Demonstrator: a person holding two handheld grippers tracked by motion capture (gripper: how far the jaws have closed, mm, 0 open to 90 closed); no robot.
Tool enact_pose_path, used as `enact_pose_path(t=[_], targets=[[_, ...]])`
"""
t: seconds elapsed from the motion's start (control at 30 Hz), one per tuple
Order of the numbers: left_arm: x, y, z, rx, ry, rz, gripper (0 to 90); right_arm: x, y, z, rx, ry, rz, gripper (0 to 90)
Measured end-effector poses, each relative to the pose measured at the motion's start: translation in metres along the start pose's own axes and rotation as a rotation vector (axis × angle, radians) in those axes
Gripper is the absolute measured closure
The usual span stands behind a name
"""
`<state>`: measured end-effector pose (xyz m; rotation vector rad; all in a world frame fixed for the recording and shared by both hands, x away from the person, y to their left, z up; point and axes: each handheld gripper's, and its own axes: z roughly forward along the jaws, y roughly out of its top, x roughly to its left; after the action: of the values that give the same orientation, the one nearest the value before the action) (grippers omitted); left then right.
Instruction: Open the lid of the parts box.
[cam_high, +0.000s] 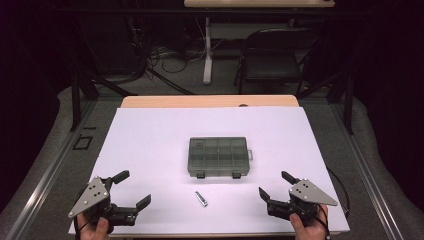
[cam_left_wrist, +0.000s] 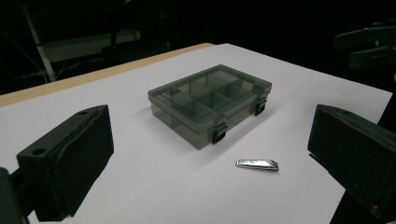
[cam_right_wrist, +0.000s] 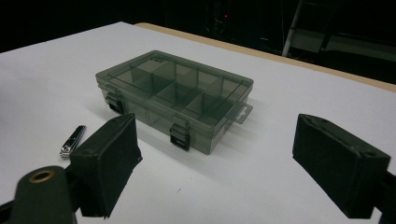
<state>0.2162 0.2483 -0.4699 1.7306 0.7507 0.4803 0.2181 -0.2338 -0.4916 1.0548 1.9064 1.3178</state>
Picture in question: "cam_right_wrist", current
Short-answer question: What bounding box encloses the silver nail clipper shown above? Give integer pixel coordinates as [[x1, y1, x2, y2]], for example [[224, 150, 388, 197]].
[[60, 125, 87, 160]]

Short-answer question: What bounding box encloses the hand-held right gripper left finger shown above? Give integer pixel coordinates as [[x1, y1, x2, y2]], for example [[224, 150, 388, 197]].
[[69, 113, 144, 218]]

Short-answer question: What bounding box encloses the white-legged desk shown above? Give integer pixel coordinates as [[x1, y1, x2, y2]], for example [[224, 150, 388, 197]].
[[281, 0, 396, 63]]

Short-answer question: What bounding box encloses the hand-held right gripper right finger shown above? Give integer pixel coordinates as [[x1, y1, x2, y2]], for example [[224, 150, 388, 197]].
[[292, 113, 391, 219]]

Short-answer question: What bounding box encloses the translucent grey compartment box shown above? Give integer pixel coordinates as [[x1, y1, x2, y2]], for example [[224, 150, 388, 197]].
[[95, 49, 255, 156]]

